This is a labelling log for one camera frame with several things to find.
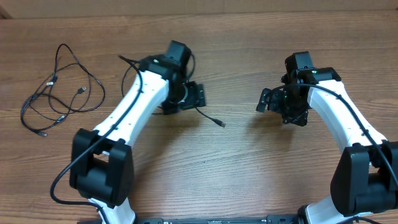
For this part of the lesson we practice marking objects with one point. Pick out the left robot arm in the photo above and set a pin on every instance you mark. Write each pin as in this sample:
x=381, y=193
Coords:
x=102, y=164

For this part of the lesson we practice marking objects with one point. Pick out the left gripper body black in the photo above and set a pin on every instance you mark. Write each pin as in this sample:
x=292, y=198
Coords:
x=193, y=97

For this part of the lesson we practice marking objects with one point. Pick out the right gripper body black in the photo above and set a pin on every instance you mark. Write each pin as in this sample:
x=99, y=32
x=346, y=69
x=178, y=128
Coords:
x=291, y=106

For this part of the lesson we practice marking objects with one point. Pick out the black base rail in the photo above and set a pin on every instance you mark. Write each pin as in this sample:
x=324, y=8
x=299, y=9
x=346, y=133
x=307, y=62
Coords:
x=214, y=221

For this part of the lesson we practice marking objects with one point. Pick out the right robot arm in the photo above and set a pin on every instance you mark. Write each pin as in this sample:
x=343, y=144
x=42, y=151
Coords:
x=365, y=179

